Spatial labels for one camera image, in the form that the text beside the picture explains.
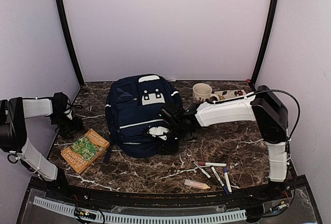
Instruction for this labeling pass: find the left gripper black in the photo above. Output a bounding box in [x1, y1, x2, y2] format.
[50, 113, 86, 140]

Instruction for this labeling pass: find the orange Treehouse book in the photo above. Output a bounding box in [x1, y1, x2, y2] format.
[61, 129, 110, 174]

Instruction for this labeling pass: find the yellow tip highlighter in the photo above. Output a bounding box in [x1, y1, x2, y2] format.
[184, 180, 210, 190]

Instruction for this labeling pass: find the navy blue student backpack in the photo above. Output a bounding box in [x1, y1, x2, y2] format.
[105, 74, 183, 158]

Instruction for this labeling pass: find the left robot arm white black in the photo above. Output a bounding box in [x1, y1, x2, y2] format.
[1, 92, 84, 201]

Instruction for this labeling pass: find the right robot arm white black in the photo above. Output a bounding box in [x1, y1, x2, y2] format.
[149, 85, 295, 200]

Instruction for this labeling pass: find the red cap white marker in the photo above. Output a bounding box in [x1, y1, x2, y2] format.
[198, 162, 227, 167]

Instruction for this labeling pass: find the black white marker middle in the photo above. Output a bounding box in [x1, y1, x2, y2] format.
[210, 166, 224, 187]

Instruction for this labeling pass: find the black cap white marker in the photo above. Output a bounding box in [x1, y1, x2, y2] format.
[193, 161, 211, 179]

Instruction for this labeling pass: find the blue cap white marker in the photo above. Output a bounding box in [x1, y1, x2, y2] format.
[223, 167, 232, 194]

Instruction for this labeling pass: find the cream floral ceramic mug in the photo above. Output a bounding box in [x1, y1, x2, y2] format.
[192, 83, 220, 102]

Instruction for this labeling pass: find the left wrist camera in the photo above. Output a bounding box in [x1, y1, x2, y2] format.
[64, 108, 73, 120]

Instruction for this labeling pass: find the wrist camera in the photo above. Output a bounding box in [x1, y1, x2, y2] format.
[142, 126, 169, 141]
[64, 108, 73, 120]

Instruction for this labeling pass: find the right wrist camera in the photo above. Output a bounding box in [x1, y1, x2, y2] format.
[142, 126, 169, 141]

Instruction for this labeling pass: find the black front rail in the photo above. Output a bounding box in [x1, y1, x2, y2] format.
[27, 176, 308, 209]

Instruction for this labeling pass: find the white slotted cable duct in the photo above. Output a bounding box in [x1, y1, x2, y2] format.
[33, 197, 247, 223]

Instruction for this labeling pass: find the left black frame post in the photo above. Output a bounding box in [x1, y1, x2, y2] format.
[55, 0, 85, 87]

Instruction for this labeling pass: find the black frame post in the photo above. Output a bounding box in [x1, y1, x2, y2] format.
[251, 0, 278, 85]
[55, 0, 85, 87]

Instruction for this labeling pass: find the right black frame post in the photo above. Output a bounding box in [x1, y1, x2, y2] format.
[251, 0, 278, 85]

